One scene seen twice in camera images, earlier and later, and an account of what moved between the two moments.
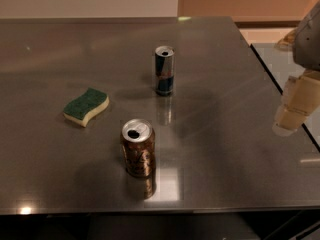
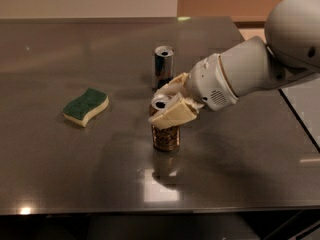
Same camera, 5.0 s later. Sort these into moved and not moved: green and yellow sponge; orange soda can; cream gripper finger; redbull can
Moved: orange soda can; cream gripper finger
Not moved: green and yellow sponge; redbull can
